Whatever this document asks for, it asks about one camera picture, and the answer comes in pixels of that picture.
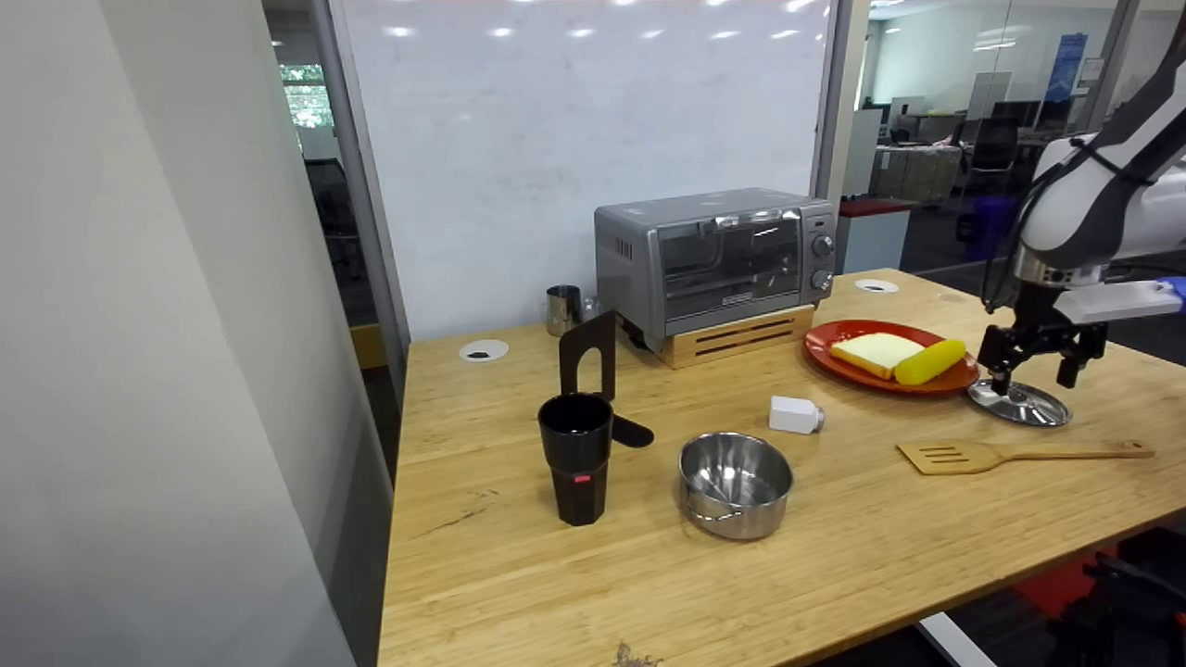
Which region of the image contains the small steel cup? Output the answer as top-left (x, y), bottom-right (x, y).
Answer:
top-left (547, 286), bottom-right (587, 336)

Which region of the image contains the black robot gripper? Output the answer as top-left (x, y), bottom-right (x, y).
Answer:
top-left (975, 282), bottom-right (1107, 398)

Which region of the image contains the wooden slatted stand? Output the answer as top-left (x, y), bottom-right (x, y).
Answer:
top-left (659, 303), bottom-right (815, 366)

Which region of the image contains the round steel pot lid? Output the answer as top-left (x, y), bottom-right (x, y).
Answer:
top-left (969, 378), bottom-right (1072, 430)

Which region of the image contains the pale butter block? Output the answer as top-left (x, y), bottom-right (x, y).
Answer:
top-left (832, 335), bottom-right (920, 378)

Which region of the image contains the red round plate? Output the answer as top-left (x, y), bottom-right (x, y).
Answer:
top-left (806, 319), bottom-right (978, 398)

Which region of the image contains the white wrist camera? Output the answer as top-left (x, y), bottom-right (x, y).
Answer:
top-left (1053, 278), bottom-right (1186, 328)

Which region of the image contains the small steel pot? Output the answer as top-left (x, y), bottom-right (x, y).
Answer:
top-left (680, 430), bottom-right (799, 543)

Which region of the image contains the silver toaster oven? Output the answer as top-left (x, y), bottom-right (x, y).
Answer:
top-left (594, 190), bottom-right (837, 351)

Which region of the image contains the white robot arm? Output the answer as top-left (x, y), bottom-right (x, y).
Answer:
top-left (978, 15), bottom-right (1186, 398)

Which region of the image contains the wooden slotted spatula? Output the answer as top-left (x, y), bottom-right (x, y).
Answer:
top-left (902, 441), bottom-right (1154, 477)

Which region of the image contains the round table cable grommet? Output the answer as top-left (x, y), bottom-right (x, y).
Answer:
top-left (460, 341), bottom-right (510, 363)

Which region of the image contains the yellow corn cob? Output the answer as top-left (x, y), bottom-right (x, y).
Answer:
top-left (895, 336), bottom-right (969, 387)

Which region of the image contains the black plastic cup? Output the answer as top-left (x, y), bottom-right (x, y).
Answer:
top-left (539, 394), bottom-right (613, 528)

